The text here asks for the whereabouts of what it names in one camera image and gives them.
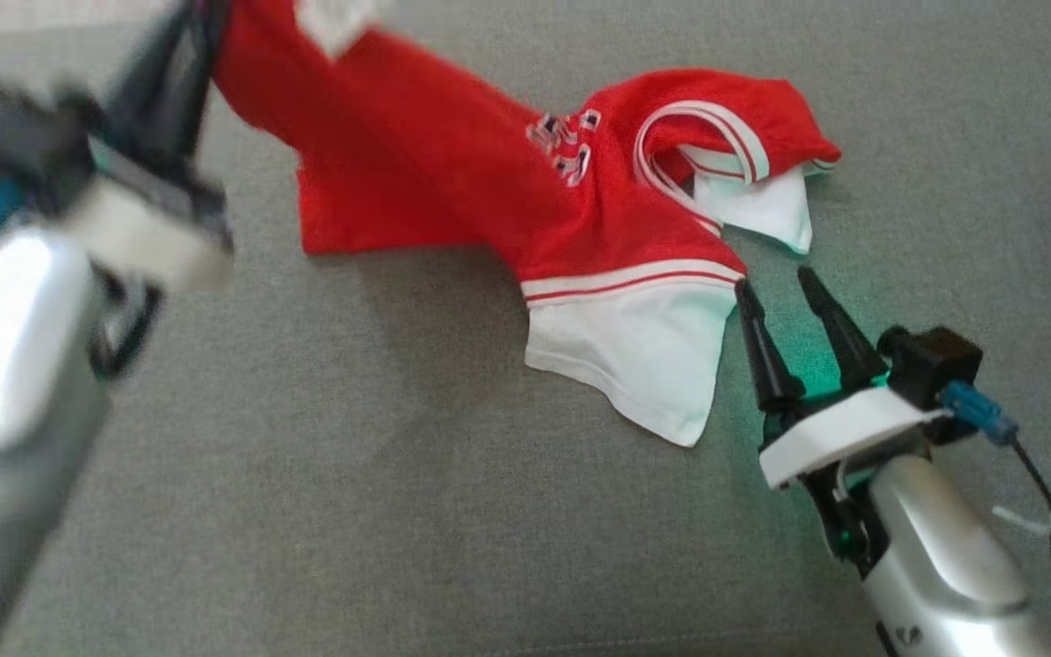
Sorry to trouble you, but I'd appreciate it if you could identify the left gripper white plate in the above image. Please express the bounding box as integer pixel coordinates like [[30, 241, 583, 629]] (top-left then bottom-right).
[[63, 0, 235, 293]]

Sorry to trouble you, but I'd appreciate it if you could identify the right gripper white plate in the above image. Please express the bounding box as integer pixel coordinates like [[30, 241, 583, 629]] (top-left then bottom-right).
[[734, 266, 948, 572]]

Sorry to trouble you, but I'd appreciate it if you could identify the red white sports jersey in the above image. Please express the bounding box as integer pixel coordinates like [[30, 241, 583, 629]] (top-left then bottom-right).
[[211, 0, 844, 449]]

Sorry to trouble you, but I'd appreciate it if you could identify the large grey sofa seat cushion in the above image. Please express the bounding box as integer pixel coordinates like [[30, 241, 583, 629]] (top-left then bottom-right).
[[0, 0, 1051, 657]]

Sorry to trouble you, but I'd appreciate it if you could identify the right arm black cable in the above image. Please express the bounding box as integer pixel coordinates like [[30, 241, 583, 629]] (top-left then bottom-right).
[[940, 381, 1051, 657]]

